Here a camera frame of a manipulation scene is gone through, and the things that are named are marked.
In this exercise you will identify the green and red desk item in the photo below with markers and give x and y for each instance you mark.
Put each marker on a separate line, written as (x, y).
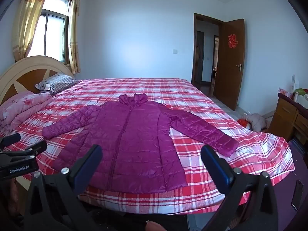
(300, 93)

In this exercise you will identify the wooden bed headboard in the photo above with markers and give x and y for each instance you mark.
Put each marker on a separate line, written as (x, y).
(24, 77)

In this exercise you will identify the purple down jacket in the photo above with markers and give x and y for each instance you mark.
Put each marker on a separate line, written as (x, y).
(134, 137)

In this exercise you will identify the red plaid bed sheet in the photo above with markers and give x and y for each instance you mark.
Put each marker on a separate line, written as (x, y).
(192, 93)

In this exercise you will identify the yellow curtain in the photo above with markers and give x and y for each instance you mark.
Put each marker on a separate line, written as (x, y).
(26, 24)
(74, 41)

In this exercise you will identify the person's right hand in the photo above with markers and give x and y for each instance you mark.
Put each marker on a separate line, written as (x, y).
(156, 227)

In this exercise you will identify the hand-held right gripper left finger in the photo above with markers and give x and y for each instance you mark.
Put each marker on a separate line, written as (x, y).
(91, 164)

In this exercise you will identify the window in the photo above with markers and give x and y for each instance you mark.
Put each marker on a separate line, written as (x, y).
(54, 36)

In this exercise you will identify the beige clothing pile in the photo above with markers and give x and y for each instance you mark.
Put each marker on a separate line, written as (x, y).
(256, 121)

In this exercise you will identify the black phone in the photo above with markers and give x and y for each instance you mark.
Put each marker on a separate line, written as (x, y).
(297, 195)

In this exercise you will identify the striped pillow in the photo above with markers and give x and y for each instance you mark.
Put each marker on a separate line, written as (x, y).
(57, 83)

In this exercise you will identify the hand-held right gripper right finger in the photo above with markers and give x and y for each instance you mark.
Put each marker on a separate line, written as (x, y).
(216, 168)

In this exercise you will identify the red floor item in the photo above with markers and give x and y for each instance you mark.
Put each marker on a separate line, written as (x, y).
(243, 124)

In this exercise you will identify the brown door frame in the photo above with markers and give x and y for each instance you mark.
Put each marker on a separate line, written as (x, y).
(194, 53)

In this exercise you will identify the red paper door decoration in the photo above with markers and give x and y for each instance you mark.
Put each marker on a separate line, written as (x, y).
(233, 41)

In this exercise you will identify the wooden desk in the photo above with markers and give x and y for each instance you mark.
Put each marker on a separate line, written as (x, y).
(284, 115)

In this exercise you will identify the pink floral folded quilt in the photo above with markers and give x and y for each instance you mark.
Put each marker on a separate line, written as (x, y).
(21, 108)

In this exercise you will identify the brown wooden door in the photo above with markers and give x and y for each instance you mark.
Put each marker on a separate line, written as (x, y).
(228, 77)

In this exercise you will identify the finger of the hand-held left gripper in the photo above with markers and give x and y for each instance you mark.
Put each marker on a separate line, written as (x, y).
(36, 148)
(10, 139)

